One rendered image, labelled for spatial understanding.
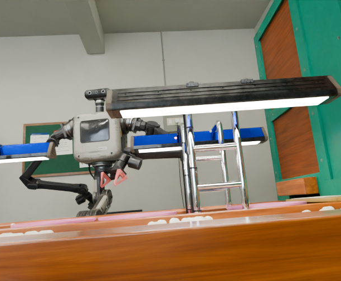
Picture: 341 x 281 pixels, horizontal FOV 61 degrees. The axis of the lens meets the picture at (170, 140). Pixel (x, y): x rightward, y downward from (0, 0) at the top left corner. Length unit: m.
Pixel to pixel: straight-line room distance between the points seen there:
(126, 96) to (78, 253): 0.46
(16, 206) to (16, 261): 3.28
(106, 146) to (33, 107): 2.03
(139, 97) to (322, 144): 0.81
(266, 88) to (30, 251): 0.65
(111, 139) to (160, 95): 1.24
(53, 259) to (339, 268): 0.39
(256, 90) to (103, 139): 1.37
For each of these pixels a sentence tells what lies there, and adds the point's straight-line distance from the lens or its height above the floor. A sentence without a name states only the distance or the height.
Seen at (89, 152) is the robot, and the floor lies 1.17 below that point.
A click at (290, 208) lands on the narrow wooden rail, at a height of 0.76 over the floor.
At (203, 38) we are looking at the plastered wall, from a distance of 4.09.
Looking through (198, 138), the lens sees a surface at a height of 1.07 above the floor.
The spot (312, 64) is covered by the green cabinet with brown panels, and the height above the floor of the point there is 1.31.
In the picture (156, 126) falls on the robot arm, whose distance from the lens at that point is 1.97.
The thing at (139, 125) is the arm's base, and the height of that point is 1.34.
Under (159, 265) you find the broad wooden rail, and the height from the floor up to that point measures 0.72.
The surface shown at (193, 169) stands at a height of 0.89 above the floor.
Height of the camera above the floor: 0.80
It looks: 12 degrees up
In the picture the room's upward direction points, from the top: 5 degrees counter-clockwise
